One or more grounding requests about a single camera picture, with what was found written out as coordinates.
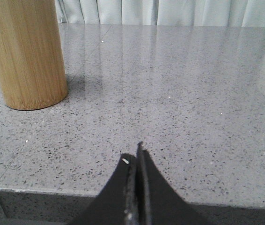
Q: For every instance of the pale grey curtain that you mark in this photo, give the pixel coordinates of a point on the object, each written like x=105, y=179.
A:
x=226, y=13

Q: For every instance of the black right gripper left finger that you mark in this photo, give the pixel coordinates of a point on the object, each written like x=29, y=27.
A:
x=116, y=204

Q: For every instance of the bamboo wooden cup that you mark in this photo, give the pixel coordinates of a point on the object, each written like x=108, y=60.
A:
x=32, y=73

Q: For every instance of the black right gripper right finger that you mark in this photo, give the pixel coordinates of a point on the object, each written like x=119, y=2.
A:
x=158, y=203

